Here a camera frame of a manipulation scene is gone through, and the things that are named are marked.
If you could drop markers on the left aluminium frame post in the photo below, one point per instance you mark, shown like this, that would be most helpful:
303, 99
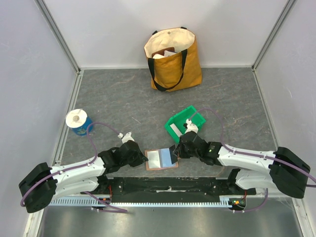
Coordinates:
57, 33

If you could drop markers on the pink leather card holder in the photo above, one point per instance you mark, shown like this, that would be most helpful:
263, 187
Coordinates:
159, 159

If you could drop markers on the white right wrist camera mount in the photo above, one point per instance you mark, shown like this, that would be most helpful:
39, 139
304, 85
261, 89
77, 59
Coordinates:
190, 126

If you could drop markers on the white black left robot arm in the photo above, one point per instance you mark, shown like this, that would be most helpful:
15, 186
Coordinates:
45, 184

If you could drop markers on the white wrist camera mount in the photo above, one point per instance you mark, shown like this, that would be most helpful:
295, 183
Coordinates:
125, 138
190, 126

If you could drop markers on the right aluminium frame post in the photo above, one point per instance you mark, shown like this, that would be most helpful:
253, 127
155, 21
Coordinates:
273, 33

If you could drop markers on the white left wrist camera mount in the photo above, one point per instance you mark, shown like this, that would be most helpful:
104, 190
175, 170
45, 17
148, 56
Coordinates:
125, 138

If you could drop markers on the green plastic bin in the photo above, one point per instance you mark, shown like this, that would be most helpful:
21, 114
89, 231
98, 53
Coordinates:
180, 118

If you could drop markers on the aluminium frame post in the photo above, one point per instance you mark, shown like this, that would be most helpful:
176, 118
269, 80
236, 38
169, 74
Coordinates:
273, 33
57, 33

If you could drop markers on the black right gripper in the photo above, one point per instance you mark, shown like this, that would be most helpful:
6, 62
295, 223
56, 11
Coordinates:
184, 146

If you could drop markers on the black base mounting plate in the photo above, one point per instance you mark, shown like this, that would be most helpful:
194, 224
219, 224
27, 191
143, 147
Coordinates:
168, 189

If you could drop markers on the blue white tissue roll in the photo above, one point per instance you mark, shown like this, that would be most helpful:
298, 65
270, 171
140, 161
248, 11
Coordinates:
79, 122

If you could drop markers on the mustard yellow tote bag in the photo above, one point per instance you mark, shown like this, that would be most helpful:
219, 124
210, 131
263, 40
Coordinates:
176, 72

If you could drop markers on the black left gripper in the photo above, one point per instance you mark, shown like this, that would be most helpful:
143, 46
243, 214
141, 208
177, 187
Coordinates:
140, 159

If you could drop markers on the white paper in bag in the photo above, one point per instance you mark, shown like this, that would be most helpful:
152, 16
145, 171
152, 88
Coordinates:
169, 53

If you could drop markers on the grey slotted cable duct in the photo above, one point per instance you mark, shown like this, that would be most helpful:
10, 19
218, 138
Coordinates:
81, 201

